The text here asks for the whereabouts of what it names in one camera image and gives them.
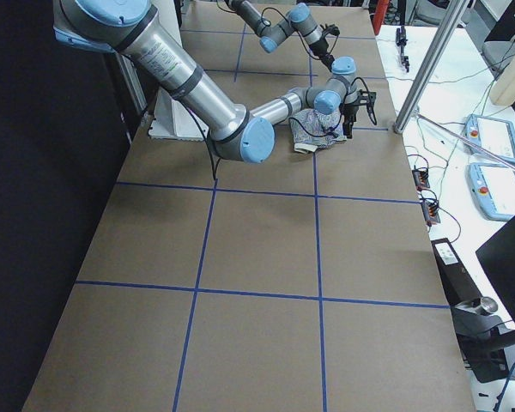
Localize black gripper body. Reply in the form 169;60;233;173
305;24;340;60
342;89;377;125

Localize navy white striped polo shirt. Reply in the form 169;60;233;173
288;109;348;154

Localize red cylinder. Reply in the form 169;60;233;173
373;0;391;35

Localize black tripod stick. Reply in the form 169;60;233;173
396;0;410;73

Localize far blue teach pendant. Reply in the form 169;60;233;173
464;114;515;165

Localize blue teach pendant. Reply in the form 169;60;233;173
464;114;515;165
466;163;515;221

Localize near blue teach pendant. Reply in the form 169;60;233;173
466;163;515;221

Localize black power box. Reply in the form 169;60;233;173
431;238;482;306

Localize black monitor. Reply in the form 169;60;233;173
476;216;515;322

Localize aluminium frame post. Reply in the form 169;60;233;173
393;0;469;135

